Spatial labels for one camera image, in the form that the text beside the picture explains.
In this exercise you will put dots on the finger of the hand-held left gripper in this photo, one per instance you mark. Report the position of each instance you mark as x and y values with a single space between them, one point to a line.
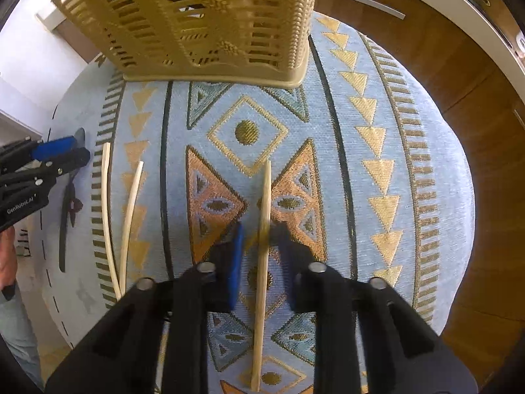
53 148
71 161

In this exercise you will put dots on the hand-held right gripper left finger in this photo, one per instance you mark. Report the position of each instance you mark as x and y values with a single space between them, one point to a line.
234 266

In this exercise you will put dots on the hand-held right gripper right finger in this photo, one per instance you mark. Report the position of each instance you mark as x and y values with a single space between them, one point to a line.
297 279

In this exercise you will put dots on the wooden chopstick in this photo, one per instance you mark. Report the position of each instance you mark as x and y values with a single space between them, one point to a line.
130 213
110 221
266 197

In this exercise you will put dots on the yellow plastic utensil basket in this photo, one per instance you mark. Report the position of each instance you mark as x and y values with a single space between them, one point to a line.
184 16

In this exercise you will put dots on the person's left hand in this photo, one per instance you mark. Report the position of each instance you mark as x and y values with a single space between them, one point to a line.
6 258

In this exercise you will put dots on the patterned blue tablecloth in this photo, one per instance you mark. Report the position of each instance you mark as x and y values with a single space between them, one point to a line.
369 221

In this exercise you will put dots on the person's leg in jeans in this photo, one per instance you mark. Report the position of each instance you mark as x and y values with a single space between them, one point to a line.
18 336

